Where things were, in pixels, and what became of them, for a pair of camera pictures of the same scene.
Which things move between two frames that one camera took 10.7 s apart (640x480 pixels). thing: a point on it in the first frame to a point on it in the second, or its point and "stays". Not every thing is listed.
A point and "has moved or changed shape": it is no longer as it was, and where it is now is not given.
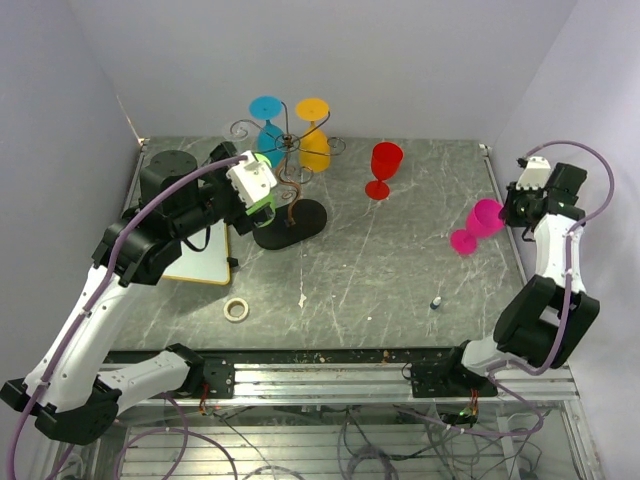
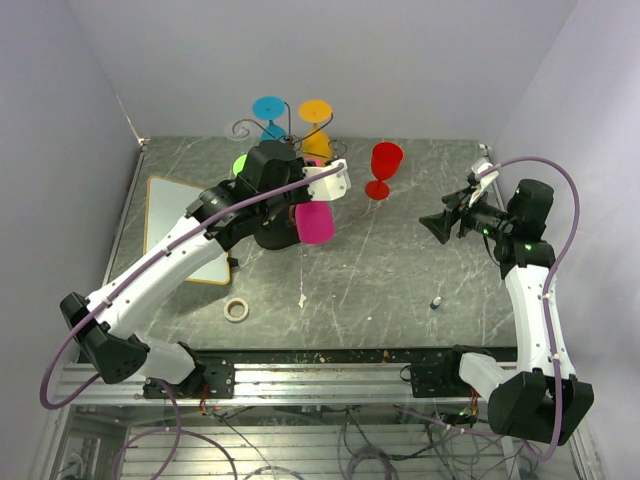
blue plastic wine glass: [270, 139] stays
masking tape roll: [233, 318] stays
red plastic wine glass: [386, 158] stays
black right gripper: [507, 212] to [440, 224]
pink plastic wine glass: [483, 221] has moved or changed shape
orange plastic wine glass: [314, 149] stays
